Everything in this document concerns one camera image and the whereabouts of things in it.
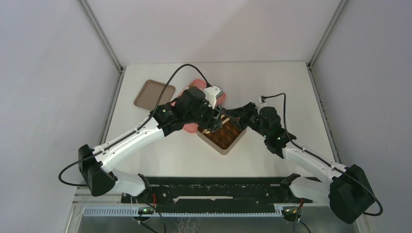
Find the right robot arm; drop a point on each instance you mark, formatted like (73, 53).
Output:
(345, 190)

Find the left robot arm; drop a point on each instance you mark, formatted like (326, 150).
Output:
(98, 165)

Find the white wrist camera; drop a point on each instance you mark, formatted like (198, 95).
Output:
(215, 95)
(261, 103)

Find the pink plastic tray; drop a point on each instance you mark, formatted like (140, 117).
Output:
(201, 84)

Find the brown box lid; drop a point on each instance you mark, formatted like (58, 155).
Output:
(150, 92)

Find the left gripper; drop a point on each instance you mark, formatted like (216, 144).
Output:
(213, 123)

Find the gold chocolate box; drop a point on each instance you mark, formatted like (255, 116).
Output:
(224, 139)

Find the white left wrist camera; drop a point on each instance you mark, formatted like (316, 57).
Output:
(215, 95)

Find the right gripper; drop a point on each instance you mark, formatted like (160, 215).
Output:
(245, 111)

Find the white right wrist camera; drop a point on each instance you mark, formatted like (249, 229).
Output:
(261, 103)

